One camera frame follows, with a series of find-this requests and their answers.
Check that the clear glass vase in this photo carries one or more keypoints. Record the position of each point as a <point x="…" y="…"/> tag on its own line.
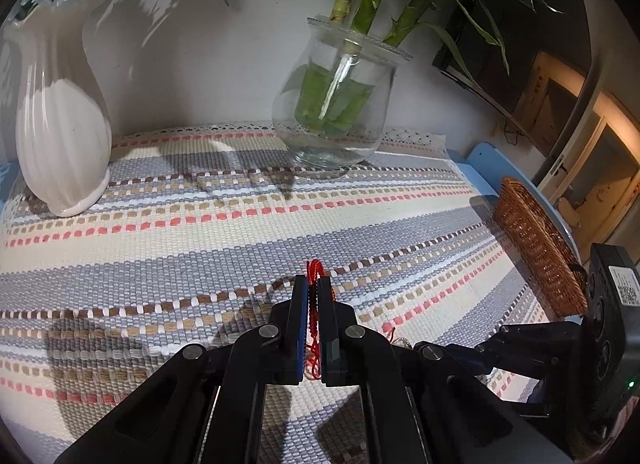
<point x="331" y="111"/>

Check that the green bamboo plant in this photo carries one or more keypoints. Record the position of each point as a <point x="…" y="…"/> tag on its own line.
<point x="415" y="3"/>

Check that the white ribbed ceramic vase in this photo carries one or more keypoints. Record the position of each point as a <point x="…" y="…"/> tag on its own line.
<point x="62" y="131"/>

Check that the striped woven table mat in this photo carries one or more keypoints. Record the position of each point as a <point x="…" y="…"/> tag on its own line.
<point x="201" y="231"/>

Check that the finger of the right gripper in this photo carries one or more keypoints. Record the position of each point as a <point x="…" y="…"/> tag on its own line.
<point x="474" y="361"/>

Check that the brown wicker basket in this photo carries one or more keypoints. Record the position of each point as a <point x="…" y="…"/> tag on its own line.
<point x="560" y="277"/>

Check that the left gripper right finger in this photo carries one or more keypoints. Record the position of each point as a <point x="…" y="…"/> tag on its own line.
<point x="417" y="410"/>

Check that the dark framed monitor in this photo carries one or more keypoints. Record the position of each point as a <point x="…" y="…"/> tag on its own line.
<point x="526" y="58"/>

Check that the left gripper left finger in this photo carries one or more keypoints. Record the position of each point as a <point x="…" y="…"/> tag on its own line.
<point x="204" y="405"/>

